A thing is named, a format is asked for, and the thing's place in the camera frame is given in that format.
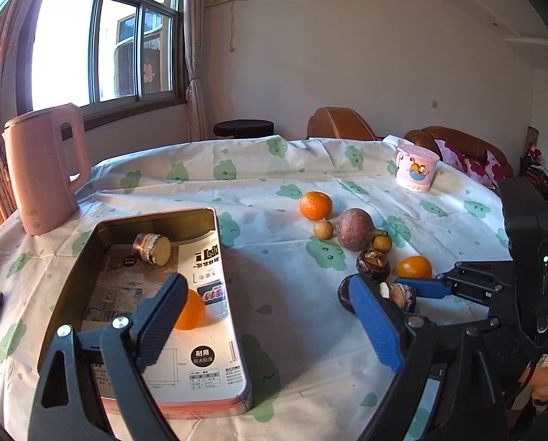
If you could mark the printed paper sheet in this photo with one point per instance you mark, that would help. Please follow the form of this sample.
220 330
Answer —
117 275

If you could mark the dark water chestnut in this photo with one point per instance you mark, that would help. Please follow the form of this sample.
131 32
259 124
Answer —
373 265
345 294
401 296

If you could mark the small orange kumquat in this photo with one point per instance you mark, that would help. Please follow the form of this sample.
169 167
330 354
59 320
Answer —
414 267

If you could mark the pink cartoon cup with lid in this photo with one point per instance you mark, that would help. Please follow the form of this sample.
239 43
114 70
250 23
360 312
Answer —
416 170

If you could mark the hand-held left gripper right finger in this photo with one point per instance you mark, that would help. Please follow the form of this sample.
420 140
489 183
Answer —
375 326

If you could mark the pink electric kettle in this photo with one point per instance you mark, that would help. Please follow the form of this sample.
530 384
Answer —
44 170

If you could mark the white tablecloth green clouds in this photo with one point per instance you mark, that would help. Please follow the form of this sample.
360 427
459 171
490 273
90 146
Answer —
278 262

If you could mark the tangerine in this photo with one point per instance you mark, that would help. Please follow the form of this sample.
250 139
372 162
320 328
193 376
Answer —
316 205

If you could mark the pink floral cushion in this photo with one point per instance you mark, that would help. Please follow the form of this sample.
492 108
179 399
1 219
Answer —
480 167

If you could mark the brown leather sofa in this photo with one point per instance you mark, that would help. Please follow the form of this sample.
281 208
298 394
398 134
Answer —
466 140

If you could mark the small brown longan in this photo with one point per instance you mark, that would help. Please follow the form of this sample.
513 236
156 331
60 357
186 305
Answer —
323 228
382 243

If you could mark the brown leather chair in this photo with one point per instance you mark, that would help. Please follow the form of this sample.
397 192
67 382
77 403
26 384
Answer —
340 124

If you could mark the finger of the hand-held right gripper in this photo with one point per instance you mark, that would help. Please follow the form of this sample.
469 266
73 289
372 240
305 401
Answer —
496 319
421 287

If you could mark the sliding glass window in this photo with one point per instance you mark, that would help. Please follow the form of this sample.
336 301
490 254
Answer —
117 46

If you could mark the beige tied curtain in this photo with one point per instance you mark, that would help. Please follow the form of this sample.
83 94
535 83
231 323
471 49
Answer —
195 55

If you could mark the rectangular metal tin box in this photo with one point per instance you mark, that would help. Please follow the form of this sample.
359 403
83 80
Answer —
228 330

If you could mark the purple brown passion fruit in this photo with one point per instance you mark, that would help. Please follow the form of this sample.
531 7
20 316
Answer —
354 229

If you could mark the smooth orange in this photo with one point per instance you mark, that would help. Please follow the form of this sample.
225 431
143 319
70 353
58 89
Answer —
192 310

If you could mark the black round stool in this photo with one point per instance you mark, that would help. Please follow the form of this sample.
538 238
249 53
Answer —
243 127

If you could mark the colourful clutter pile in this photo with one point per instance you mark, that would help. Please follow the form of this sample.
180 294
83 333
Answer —
542 170

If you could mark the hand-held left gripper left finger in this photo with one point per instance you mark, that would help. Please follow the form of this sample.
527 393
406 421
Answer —
163 317

